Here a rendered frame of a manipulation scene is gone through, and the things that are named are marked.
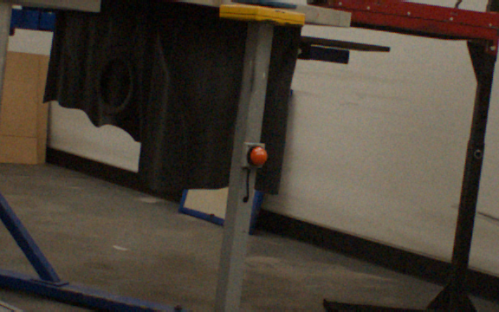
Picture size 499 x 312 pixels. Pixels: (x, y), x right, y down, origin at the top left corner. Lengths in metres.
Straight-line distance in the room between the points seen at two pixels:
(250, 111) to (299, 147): 3.13
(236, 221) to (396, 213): 2.66
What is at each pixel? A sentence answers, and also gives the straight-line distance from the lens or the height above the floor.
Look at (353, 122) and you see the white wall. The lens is 5.09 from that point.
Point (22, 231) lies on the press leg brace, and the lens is 3.64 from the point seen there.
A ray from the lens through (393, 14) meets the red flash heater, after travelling 3.61.
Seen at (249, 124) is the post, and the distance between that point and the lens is 2.25.
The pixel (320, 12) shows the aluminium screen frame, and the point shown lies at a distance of 2.60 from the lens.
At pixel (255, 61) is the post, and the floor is 0.84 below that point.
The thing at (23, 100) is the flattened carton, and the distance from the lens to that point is 7.37.
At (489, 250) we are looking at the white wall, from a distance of 4.54.
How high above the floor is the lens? 0.84
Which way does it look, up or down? 5 degrees down
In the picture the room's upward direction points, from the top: 7 degrees clockwise
